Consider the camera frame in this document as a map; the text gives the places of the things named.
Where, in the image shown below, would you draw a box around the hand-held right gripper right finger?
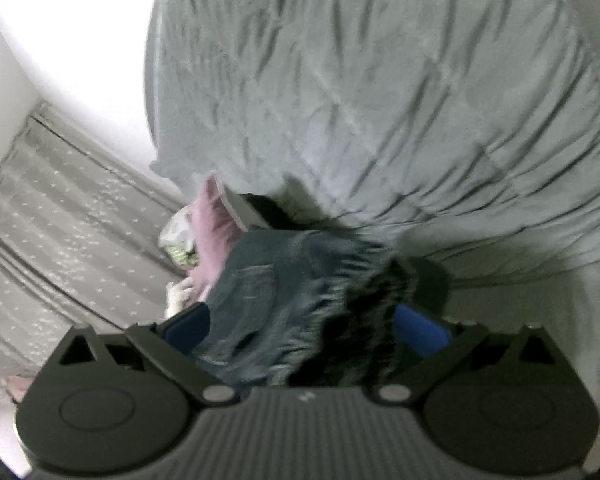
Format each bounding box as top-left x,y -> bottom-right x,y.
375,304 -> 563,406

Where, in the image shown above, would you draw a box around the pink pillow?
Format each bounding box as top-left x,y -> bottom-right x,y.
187,172 -> 268,302

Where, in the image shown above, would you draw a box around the dark blue jeans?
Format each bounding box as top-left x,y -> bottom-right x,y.
190,229 -> 417,389

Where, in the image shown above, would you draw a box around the grey dotted curtain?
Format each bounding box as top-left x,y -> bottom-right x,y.
0,104 -> 202,377

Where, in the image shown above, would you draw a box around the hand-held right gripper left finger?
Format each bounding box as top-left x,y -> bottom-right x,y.
44,304 -> 241,406

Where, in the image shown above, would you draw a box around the grey quilted headboard cover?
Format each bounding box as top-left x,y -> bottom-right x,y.
144,0 -> 600,403

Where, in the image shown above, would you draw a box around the folded green white cloth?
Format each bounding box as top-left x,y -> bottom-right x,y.
158,205 -> 199,267

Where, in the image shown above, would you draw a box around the white plush toy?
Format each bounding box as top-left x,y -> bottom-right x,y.
164,280 -> 197,320

